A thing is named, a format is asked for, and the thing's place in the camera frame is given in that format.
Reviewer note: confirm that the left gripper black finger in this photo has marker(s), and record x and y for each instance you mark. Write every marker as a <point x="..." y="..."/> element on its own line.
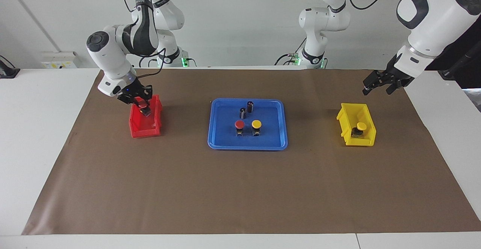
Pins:
<point x="393" y="89"/>
<point x="367" y="89"/>

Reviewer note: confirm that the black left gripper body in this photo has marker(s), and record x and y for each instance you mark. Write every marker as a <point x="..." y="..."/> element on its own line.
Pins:
<point x="391" y="77"/>

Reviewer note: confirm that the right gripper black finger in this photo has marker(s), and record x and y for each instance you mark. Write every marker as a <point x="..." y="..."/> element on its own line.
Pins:
<point x="148" y="97"/>
<point x="130" y="102"/>

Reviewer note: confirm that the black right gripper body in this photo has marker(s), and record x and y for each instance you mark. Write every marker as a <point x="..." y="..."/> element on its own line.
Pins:
<point x="135" y="92"/>

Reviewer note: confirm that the red push button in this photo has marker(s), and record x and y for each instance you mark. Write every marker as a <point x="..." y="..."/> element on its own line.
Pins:
<point x="143" y="105"/>
<point x="239" y="124"/>

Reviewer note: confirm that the yellow push button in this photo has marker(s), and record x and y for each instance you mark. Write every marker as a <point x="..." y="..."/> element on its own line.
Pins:
<point x="360" y="127"/>
<point x="256" y="124"/>

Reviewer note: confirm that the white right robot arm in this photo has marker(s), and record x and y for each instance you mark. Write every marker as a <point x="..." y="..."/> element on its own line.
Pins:
<point x="139" y="35"/>

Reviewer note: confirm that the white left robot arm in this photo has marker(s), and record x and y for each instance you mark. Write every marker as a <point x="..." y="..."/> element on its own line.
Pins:
<point x="432" y="20"/>

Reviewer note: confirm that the blue plastic tray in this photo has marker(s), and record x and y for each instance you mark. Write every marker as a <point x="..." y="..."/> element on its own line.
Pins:
<point x="270" y="136"/>

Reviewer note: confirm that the red plastic bin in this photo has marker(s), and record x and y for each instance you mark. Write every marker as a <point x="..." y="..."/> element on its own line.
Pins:
<point x="144" y="127"/>

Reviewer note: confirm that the yellow plastic bin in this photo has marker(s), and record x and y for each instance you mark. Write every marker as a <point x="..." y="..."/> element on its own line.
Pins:
<point x="347" y="134"/>

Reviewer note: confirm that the black stand pole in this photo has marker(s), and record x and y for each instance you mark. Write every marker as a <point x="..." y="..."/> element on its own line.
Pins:
<point x="460" y="63"/>

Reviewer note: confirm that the black backdrop panel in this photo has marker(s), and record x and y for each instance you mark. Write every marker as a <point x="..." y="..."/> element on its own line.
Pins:
<point x="469" y="65"/>

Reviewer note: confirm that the black cylindrical capacitor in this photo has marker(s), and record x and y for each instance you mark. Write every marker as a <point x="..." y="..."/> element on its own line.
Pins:
<point x="243" y="113"/>
<point x="250" y="106"/>

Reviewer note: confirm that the black device at table edge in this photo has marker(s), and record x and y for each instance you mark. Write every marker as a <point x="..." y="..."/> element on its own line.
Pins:
<point x="6" y="70"/>

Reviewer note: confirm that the brown table mat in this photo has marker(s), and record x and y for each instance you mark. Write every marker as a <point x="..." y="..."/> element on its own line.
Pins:
<point x="240" y="189"/>

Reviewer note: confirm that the white wall socket panel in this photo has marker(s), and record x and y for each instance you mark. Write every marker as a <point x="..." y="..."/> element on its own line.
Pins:
<point x="58" y="60"/>

